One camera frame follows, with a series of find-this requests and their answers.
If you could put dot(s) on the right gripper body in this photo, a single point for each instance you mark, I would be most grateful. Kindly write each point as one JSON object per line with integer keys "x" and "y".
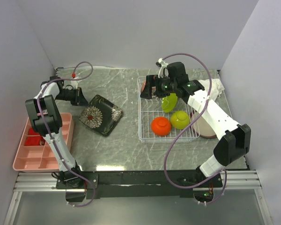
{"x": 164, "y": 86}

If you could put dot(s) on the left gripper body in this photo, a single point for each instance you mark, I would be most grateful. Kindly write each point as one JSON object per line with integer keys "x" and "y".
{"x": 68, "y": 95}

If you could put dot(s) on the green plate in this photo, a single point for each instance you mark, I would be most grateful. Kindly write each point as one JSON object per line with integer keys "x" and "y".
{"x": 169, "y": 102}

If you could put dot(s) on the black floral square plate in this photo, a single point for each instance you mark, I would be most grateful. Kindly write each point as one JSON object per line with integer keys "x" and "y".
{"x": 101, "y": 115}

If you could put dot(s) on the orange bowl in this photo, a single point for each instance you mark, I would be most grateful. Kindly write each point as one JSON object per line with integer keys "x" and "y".
{"x": 161, "y": 126}

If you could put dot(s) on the green bowl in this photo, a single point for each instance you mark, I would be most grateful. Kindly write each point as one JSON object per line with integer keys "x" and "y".
{"x": 180, "y": 120}

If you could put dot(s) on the brown rimmed round plate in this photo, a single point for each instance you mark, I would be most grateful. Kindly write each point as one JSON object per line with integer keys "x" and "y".
{"x": 203, "y": 129}

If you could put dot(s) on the pink ceramic mug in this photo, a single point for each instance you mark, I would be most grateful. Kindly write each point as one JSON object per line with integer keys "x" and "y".
{"x": 143, "y": 86}

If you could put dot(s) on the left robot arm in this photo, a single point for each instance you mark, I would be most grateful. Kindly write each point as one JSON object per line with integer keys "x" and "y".
{"x": 46, "y": 120}

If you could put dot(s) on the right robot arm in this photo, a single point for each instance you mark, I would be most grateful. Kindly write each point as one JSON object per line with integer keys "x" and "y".
{"x": 234, "y": 138}

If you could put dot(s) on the red cloth roll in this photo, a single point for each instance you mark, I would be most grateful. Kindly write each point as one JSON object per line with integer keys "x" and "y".
{"x": 32, "y": 132}
{"x": 34, "y": 141}

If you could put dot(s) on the white cloth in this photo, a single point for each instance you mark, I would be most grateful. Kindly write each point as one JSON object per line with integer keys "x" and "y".
{"x": 216, "y": 87}

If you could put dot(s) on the pink compartment tray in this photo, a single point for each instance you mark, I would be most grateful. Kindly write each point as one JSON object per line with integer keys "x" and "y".
{"x": 36, "y": 159}

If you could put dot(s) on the black base bar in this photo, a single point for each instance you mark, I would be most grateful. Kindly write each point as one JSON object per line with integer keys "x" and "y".
{"x": 141, "y": 183}

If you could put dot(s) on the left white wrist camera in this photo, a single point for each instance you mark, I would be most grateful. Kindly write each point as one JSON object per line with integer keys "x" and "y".
{"x": 75, "y": 80}

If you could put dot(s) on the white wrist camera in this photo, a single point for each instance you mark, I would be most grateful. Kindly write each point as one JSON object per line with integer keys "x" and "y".
{"x": 75, "y": 80}
{"x": 163, "y": 72}

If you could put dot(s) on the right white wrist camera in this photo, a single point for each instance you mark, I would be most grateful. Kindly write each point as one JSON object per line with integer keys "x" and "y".
{"x": 163, "y": 72}

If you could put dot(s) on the aluminium frame rail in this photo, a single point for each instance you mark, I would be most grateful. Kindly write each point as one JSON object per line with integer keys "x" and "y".
{"x": 43, "y": 182}

